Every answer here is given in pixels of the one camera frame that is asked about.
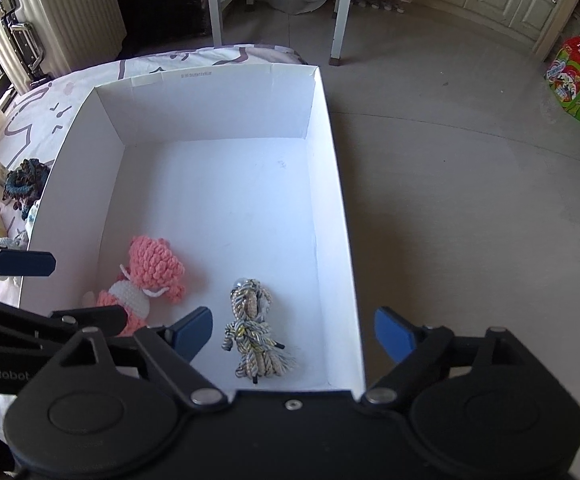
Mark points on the brown blue crochet flower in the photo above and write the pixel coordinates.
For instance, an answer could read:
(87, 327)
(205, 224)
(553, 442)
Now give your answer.
(25, 185)

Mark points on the cartoon print bed sheet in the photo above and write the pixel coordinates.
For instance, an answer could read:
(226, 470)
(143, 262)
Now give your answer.
(36, 124)

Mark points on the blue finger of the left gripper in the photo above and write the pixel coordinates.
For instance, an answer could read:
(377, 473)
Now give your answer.
(26, 263)

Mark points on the white ribbed suitcase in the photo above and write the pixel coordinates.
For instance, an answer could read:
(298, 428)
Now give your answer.
(42, 40)

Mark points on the pink white crochet doll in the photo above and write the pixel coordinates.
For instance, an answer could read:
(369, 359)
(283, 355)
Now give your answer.
(153, 271)

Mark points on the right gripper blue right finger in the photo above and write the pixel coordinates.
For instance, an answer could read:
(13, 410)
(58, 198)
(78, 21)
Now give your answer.
(422, 361)

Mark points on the blue floral drawstring pouch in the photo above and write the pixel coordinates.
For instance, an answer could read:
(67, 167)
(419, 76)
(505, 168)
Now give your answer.
(31, 218)

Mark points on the grey crochet owl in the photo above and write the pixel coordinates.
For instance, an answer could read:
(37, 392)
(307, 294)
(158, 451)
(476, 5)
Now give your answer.
(18, 242)

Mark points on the black bag on floor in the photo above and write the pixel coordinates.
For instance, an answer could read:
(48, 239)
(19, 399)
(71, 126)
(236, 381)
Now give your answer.
(157, 23)

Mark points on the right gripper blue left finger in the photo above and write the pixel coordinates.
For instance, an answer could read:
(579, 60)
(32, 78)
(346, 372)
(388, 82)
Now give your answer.
(168, 351)

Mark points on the white cardboard box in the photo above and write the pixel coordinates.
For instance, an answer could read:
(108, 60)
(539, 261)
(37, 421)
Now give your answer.
(234, 166)

